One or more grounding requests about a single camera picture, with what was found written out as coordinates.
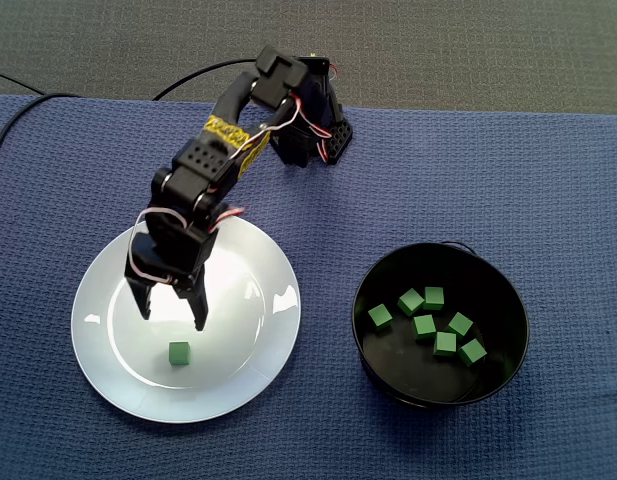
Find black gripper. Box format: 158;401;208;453
123;219;219;333

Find green cube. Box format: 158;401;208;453
397;287;426;317
412;314;438;341
457;338;488;368
422;286;446;312
367;303;394;330
168;341;192;367
432;331;458;358
446;311;475;339

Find white round plate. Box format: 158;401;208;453
70;208;303;425

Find black metal bucket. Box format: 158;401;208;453
350;241;531;410

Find blue woven table cloth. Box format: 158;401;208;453
0;93;617;480

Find white servo wire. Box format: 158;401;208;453
125;206;189;285

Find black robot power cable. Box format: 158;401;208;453
151;57;259;102

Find thick black cable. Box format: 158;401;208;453
0;92;82;174

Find thin black cable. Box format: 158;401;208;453
0;68;46;96

